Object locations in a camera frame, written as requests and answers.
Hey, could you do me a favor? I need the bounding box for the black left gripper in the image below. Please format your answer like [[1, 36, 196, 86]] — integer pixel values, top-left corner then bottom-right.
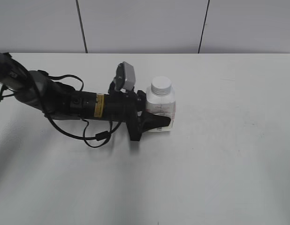
[[103, 90, 171, 141]]

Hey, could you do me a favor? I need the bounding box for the white square drink bottle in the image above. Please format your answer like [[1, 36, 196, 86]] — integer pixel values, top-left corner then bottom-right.
[[146, 83, 176, 132]]

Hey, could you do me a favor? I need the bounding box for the white ribbed screw cap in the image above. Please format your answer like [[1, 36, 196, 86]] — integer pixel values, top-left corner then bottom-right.
[[151, 76, 172, 96]]

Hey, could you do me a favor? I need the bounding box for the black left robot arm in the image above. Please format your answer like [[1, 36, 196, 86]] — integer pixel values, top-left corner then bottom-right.
[[0, 52, 171, 145]]

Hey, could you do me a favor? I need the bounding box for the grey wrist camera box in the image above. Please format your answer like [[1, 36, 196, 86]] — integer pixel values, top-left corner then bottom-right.
[[114, 61, 136, 91]]

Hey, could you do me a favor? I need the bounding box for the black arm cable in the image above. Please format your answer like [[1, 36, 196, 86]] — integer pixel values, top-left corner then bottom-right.
[[0, 74, 120, 148]]

